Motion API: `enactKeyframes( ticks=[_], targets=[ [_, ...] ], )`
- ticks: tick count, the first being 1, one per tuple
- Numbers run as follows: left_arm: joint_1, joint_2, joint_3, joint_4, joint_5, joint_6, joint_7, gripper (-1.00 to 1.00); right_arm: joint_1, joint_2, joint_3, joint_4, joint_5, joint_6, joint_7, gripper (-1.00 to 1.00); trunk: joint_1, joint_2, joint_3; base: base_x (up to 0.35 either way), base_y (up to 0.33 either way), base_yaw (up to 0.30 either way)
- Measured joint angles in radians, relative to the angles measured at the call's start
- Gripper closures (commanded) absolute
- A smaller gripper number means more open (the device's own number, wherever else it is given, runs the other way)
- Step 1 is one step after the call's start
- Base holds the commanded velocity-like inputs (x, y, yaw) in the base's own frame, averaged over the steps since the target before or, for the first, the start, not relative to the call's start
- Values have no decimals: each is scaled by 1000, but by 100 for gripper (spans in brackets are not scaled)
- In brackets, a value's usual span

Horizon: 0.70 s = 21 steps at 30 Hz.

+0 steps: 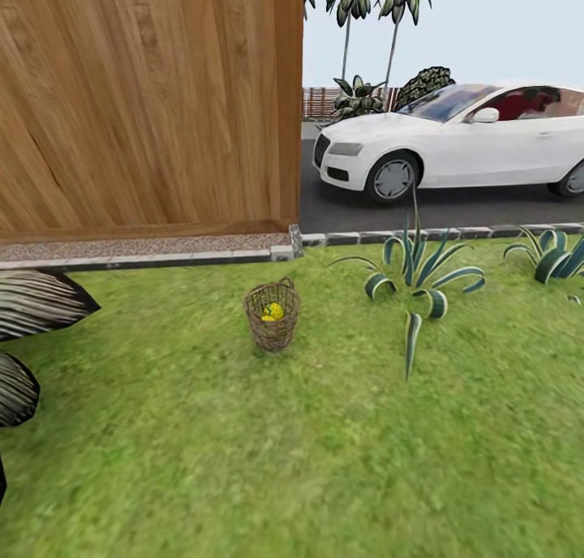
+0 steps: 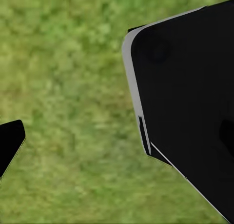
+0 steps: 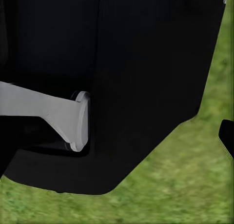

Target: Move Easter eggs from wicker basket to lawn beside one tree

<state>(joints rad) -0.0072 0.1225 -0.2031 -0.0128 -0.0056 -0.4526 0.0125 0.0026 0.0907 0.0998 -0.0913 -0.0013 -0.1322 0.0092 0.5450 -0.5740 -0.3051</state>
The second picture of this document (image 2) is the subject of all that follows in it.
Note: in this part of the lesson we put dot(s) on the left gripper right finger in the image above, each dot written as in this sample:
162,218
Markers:
226,135

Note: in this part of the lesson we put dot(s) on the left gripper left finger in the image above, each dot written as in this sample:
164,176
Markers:
12,135

